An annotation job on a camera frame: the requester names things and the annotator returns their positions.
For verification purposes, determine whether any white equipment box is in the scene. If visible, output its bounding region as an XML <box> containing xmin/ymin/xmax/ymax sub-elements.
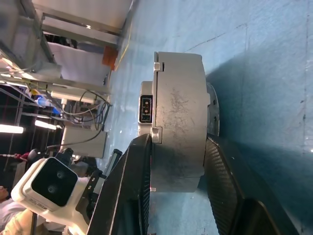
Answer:
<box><xmin>62</xmin><ymin>126</ymin><xmax>107</xmax><ymax>159</ymax></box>

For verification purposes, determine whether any white power strip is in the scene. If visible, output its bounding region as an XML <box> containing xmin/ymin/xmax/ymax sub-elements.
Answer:
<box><xmin>50</xmin><ymin>90</ymin><xmax>96</xmax><ymax>105</ymax></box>

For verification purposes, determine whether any silver round motor housing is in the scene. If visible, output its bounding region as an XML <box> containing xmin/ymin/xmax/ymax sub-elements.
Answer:
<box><xmin>151</xmin><ymin>51</ymin><xmax>221</xmax><ymax>194</ymax></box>

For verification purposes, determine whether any orange block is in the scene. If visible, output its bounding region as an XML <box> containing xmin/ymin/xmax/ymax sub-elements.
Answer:
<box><xmin>102</xmin><ymin>46</ymin><xmax>118</xmax><ymax>71</ymax></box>

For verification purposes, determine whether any white light tube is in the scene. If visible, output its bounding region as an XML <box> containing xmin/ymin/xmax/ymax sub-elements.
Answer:
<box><xmin>0</xmin><ymin>123</ymin><xmax>24</xmax><ymax>135</ymax></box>
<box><xmin>35</xmin><ymin>119</ymin><xmax>65</xmax><ymax>131</ymax></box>

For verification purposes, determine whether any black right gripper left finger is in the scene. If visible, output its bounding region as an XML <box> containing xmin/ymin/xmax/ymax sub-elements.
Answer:
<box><xmin>88</xmin><ymin>133</ymin><xmax>154</xmax><ymax>235</ymax></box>

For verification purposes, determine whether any white table with cables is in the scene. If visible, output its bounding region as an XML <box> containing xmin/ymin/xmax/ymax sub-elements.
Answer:
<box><xmin>0</xmin><ymin>0</ymin><xmax>124</xmax><ymax>98</ymax></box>

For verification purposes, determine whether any person in white shirt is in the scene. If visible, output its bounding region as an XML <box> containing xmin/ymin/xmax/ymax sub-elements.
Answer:
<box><xmin>0</xmin><ymin>185</ymin><xmax>26</xmax><ymax>222</ymax></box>

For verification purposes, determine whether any white robot camera head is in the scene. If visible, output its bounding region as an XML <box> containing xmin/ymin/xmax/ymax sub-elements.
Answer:
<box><xmin>11</xmin><ymin>156</ymin><xmax>90</xmax><ymax>235</ymax></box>

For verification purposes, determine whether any black cable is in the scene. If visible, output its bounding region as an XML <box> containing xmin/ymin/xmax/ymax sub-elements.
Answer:
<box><xmin>46</xmin><ymin>90</ymin><xmax>112</xmax><ymax>150</ymax></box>

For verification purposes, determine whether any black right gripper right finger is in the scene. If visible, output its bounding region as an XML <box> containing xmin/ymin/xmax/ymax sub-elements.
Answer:
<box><xmin>204</xmin><ymin>134</ymin><xmax>303</xmax><ymax>235</ymax></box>

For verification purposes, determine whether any yellow cable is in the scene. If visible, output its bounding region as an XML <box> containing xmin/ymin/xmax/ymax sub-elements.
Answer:
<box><xmin>113</xmin><ymin>0</ymin><xmax>134</xmax><ymax>71</ymax></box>

